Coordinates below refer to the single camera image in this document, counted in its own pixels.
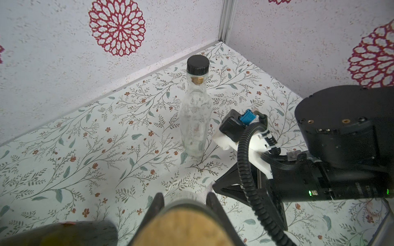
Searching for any clear bottle with red label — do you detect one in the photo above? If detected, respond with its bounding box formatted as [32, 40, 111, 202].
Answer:
[179, 54, 212, 158]

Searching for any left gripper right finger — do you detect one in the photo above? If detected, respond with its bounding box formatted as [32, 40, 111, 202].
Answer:
[206, 192, 245, 246]

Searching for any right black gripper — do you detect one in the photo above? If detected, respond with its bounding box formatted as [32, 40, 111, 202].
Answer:
[212, 153, 394, 231]

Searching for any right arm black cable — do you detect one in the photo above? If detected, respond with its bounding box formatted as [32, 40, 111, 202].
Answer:
[236, 122, 298, 246]

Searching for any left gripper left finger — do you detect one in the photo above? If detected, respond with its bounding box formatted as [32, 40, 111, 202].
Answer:
[127, 193, 165, 246]

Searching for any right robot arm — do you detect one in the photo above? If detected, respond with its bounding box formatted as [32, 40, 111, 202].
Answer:
[213, 86, 394, 230]

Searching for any tall clear corked bottle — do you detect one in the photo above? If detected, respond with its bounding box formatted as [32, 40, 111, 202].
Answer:
[133, 193, 235, 246]

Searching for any dark green wine bottle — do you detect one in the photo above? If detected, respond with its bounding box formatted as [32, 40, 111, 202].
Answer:
[1, 221, 118, 246]

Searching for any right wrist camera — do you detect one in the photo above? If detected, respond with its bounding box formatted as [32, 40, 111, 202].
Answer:
[212, 109, 280, 179]

